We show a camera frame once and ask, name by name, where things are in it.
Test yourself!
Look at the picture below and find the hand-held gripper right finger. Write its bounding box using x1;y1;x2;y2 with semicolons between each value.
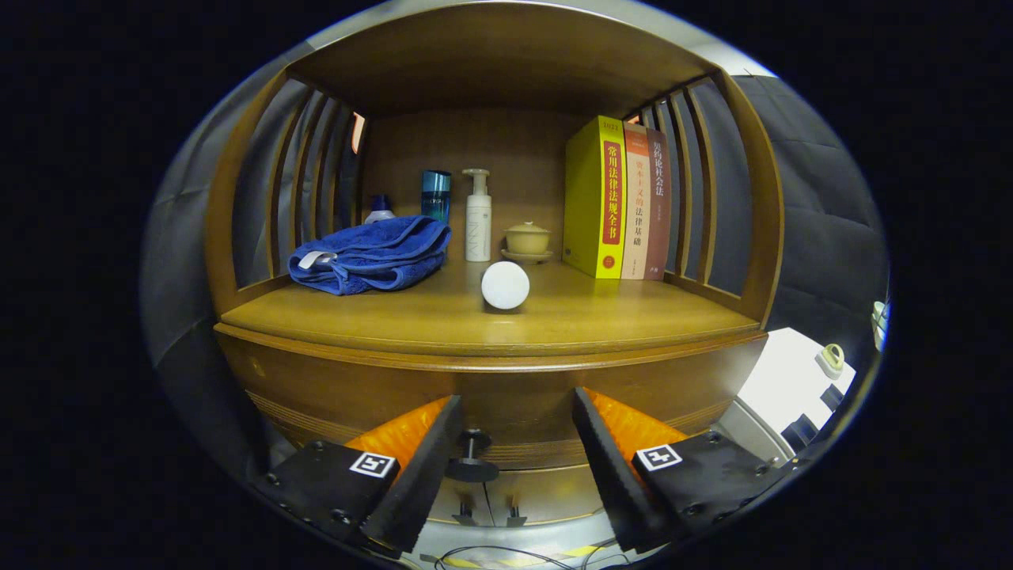
573;386;792;553

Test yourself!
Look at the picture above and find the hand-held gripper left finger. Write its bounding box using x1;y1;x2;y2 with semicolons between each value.
257;394;464;555

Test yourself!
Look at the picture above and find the wooden drawer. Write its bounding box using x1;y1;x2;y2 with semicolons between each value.
218;332;768;484

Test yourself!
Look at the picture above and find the white cream tube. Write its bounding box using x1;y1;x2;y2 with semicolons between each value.
481;261;531;311

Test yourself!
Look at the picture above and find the wooden cabinet door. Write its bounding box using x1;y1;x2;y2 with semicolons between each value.
484;465;614;527
423;477;498;530

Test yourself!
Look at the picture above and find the wooden countertop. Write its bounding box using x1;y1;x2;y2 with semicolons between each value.
215;257;764;357

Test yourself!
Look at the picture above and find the wooden cabinet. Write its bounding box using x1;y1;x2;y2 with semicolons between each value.
204;2;786;527

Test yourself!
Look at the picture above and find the yellow and black floor tape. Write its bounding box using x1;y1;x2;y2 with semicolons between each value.
439;543;610;569

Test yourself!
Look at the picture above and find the white box table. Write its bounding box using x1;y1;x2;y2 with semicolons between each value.
716;327;858;468

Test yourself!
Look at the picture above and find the blue folded towel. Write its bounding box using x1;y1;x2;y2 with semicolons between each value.
287;215;453;296

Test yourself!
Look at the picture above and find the small green and white object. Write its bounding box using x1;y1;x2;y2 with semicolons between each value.
815;343;846;381

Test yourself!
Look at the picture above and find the white pump bottle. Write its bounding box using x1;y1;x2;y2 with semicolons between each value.
462;168;493;263

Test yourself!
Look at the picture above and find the yellow lidded teacup with saucer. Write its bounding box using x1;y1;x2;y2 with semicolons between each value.
500;221;555;264

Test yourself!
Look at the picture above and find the orange and cream book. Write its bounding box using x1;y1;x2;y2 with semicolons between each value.
620;121;651;280

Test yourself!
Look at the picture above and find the brown book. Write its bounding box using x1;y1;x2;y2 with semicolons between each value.
643;127;673;281

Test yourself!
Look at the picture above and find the thick yellow book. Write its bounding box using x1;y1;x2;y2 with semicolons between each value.
563;116;628;280

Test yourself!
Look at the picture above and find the teal blue bottle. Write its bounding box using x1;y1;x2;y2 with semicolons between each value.
420;169;452;226

